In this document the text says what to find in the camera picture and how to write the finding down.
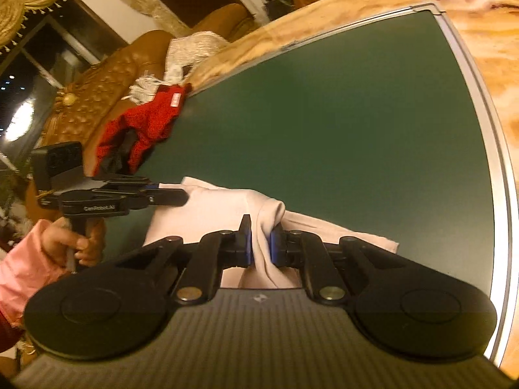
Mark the green board with metal frame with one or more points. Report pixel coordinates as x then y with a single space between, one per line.
344 129

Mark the pink garment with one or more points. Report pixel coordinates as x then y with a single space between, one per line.
219 210

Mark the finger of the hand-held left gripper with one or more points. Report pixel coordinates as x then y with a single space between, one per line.
172 197

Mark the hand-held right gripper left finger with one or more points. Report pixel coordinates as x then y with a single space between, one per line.
248 249

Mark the dark window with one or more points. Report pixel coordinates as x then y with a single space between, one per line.
52 48

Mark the black bag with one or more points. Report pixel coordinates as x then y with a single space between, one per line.
279 2

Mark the white fringed scarf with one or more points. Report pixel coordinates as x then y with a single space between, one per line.
190 48

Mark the red knit garment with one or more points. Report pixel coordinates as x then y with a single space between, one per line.
154 117

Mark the brown leather sofa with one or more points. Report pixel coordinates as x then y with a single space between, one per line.
101 81

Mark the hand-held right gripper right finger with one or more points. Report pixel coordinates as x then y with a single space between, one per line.
275 249

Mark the person's left hand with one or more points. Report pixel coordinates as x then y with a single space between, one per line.
61 239

